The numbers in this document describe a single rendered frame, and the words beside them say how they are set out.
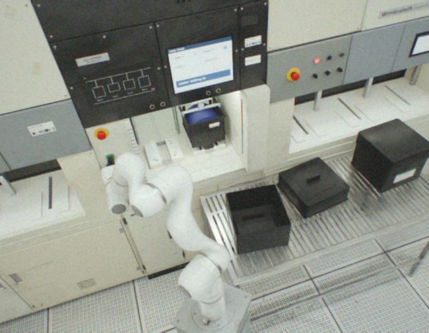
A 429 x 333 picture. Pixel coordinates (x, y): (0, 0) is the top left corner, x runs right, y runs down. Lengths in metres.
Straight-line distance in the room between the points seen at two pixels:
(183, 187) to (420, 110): 1.93
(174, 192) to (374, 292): 1.89
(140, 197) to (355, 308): 1.88
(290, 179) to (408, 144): 0.66
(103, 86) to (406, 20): 1.49
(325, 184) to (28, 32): 1.57
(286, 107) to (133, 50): 0.86
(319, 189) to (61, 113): 1.34
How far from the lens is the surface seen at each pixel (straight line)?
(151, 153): 2.22
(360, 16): 1.93
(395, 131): 2.26
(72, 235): 2.20
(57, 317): 2.84
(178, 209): 1.22
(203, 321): 1.68
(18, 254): 2.30
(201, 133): 2.09
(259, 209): 2.02
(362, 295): 2.71
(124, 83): 1.58
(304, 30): 1.78
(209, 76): 1.66
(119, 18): 1.48
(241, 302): 1.74
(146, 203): 1.12
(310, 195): 1.99
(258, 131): 1.88
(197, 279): 1.33
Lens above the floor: 2.35
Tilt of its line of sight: 45 degrees down
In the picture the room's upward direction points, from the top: 6 degrees counter-clockwise
